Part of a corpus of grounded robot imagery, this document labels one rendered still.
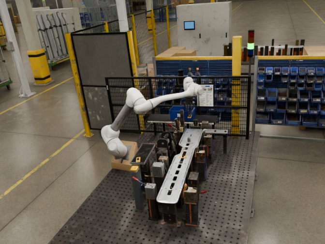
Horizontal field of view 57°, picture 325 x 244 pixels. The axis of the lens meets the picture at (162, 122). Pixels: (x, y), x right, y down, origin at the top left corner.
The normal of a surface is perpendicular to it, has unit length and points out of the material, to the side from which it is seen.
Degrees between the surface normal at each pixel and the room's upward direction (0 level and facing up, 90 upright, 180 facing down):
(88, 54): 90
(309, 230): 0
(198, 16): 90
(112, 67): 91
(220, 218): 0
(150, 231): 0
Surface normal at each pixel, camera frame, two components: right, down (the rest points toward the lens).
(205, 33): -0.32, 0.42
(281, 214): -0.08, -0.91
